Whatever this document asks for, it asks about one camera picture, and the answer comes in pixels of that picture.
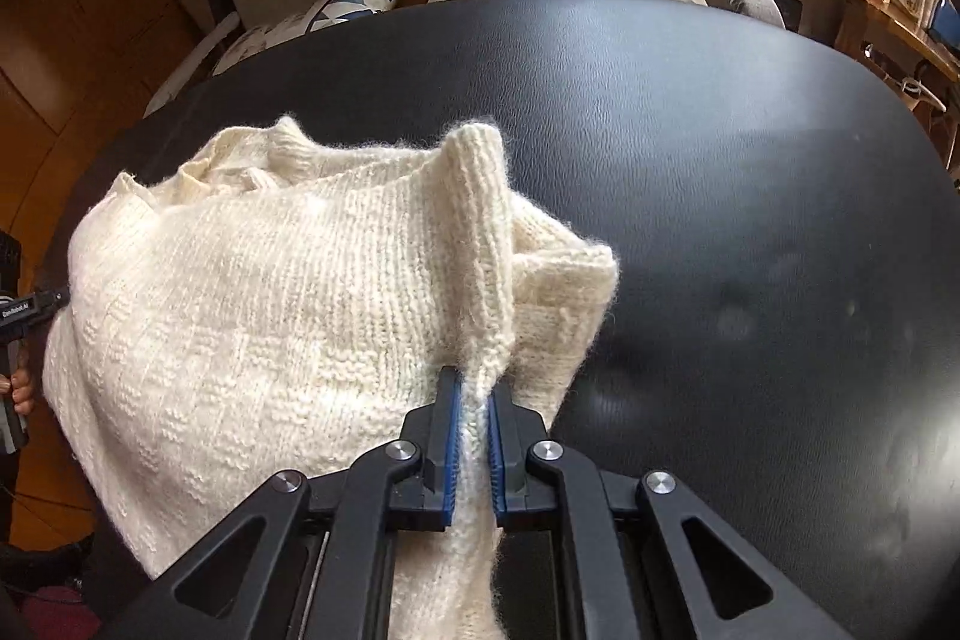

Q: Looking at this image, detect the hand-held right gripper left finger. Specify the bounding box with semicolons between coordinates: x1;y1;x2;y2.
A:
97;366;460;640

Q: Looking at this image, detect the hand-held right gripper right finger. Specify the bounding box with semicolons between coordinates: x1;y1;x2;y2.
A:
486;385;852;640

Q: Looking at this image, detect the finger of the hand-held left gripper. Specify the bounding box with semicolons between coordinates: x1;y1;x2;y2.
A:
31;284;73;316

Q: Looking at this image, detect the cream knitted sweater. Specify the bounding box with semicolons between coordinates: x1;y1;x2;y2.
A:
41;115;622;640

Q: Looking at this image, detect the white clothes hanger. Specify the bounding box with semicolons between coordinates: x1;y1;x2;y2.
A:
862;44;947;114

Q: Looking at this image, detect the person's left hand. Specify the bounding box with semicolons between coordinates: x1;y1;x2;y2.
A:
0;364;37;417

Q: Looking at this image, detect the wooden wardrobe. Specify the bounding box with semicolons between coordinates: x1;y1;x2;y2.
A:
0;0;218;251

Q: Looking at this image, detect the person's pink clothing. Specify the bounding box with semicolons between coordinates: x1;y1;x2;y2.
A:
0;584;98;640

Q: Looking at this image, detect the triangle patterned pillow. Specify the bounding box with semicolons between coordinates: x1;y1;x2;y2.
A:
217;0;410;75

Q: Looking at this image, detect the wooden side desk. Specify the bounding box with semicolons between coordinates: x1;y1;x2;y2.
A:
754;0;960;86

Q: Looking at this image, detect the blue chair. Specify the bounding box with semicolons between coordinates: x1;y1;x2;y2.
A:
928;0;960;45

